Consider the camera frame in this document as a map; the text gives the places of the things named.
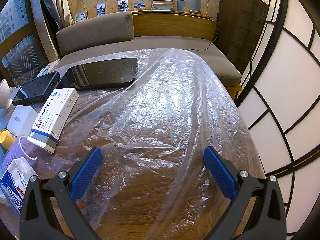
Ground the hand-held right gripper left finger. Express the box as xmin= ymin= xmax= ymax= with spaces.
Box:
xmin=19 ymin=146 xmax=103 ymax=240

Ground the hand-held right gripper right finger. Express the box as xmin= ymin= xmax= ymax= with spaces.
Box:
xmin=202 ymin=146 xmax=286 ymax=240

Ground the white blue tissue packet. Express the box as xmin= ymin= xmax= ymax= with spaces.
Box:
xmin=0 ymin=157 xmax=39 ymax=217

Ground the purple hair roller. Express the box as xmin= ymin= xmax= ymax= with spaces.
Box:
xmin=1 ymin=135 xmax=38 ymax=173

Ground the white medicine box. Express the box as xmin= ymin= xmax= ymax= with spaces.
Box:
xmin=27 ymin=88 xmax=79 ymax=154

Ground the plain white box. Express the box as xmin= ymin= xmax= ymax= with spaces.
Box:
xmin=6 ymin=106 xmax=39 ymax=138

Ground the yellow plastic cup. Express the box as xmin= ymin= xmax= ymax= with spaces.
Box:
xmin=0 ymin=128 xmax=18 ymax=147

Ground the clear plastic table cover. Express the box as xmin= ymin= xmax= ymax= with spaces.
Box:
xmin=0 ymin=48 xmax=266 ymax=240

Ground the large black tablet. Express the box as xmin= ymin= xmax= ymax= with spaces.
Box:
xmin=56 ymin=57 xmax=138 ymax=90

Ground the white chair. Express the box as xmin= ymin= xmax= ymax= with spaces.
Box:
xmin=37 ymin=65 xmax=52 ymax=78

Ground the white ceramic cup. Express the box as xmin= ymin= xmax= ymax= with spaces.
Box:
xmin=0 ymin=79 xmax=14 ymax=112

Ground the white panel sliding door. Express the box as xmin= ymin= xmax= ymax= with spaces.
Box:
xmin=235 ymin=0 xmax=320 ymax=235

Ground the brown sofa seat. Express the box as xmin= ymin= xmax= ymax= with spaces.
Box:
xmin=49 ymin=35 xmax=243 ymax=80

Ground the brown backrest cushion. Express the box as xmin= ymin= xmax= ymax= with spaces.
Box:
xmin=56 ymin=11 xmax=135 ymax=57

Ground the window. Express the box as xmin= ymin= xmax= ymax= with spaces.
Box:
xmin=0 ymin=0 xmax=49 ymax=88

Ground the dark wooden cabinet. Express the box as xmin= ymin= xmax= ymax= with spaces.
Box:
xmin=215 ymin=0 xmax=270 ymax=74

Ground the blue white photo card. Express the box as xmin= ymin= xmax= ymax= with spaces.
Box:
xmin=75 ymin=11 xmax=88 ymax=23

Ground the wooden ledge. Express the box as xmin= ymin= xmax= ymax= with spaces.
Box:
xmin=132 ymin=10 xmax=217 ymax=40

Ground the standing figure photo card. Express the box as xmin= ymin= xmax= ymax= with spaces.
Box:
xmin=96 ymin=3 xmax=107 ymax=17

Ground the beige patterned curtain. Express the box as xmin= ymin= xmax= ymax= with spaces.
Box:
xmin=50 ymin=0 xmax=72 ymax=28

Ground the grey speaker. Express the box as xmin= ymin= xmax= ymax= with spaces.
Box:
xmin=189 ymin=0 xmax=202 ymax=14

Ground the dark cloth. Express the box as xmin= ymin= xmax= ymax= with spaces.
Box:
xmin=39 ymin=0 xmax=63 ymax=29

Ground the stack of books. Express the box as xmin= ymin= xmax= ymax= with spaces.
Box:
xmin=151 ymin=0 xmax=178 ymax=12

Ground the black cable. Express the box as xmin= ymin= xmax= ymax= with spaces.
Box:
xmin=185 ymin=17 xmax=220 ymax=52

